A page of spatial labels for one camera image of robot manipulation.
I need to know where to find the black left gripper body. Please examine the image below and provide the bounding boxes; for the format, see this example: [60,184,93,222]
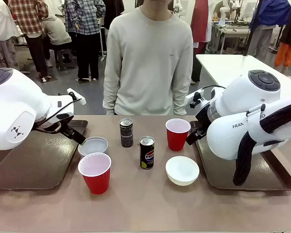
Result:
[34,118,75,135]

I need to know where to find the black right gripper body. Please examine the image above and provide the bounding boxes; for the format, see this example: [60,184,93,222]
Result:
[195,103,210,134]

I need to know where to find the red plastic cup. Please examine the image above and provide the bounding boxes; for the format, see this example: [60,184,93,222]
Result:
[165,118,192,151]
[78,152,112,195]

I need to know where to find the white round bowl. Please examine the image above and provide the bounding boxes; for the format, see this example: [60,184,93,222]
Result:
[165,156,200,187]
[77,136,109,157]

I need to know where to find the black Pepsi can yellow base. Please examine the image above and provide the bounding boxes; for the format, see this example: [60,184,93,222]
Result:
[139,135,156,170]

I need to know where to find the black grey drink can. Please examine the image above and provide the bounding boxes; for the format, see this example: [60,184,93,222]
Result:
[119,118,134,148]

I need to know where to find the person's right forearm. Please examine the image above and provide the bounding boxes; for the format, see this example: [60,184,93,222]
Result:
[102,72,121,116]

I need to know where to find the person's left forearm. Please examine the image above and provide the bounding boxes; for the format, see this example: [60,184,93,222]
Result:
[172,72,194,116]

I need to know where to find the brown plastic tray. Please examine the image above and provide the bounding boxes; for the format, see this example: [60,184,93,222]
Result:
[0,119,89,191]
[189,120,291,191]

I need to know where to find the white background table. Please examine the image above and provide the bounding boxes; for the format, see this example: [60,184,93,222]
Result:
[195,54,291,96]

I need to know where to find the black stool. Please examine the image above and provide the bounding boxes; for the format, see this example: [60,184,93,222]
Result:
[54,48,76,71]

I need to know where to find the person in beige sweatshirt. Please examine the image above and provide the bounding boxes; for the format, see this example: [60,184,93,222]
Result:
[102,0,194,116]

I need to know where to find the grey background workbench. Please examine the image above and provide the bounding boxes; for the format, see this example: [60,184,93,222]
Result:
[214,20,253,54]

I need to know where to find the person in red apron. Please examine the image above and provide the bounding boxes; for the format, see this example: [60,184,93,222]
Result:
[190,0,213,84]

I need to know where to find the seated person in grey hoodie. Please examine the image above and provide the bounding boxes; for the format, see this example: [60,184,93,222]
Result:
[41,14,73,68]

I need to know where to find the person in blue plaid shirt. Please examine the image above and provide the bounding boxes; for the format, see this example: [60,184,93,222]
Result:
[64,0,107,81]

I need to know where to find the person in red plaid shirt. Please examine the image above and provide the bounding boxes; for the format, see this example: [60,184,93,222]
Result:
[7,0,49,83]

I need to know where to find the person in orange trousers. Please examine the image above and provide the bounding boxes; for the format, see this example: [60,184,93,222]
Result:
[274,0,291,68]

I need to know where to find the person in white shirt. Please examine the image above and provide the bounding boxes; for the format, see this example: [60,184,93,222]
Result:
[0,0,20,70]

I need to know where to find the person in blue jacket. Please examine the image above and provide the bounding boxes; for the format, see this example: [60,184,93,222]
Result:
[246,0,291,62]

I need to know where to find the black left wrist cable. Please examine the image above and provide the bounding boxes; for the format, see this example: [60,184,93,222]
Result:
[42,98,82,125]

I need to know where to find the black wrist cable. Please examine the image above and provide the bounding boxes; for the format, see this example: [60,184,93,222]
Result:
[200,84,226,92]
[42,98,82,125]

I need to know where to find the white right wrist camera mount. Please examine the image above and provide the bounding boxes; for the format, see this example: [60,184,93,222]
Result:
[184,88,207,109]

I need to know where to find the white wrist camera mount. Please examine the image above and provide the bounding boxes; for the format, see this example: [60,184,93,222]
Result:
[184,88,207,109]
[66,88,87,106]

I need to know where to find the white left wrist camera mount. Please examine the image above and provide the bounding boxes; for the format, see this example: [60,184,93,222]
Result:
[66,88,87,106]

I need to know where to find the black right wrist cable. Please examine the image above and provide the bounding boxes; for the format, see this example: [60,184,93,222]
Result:
[200,84,226,92]

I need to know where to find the black braided cable sleeve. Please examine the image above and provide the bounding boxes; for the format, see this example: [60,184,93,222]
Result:
[232,99,291,186]

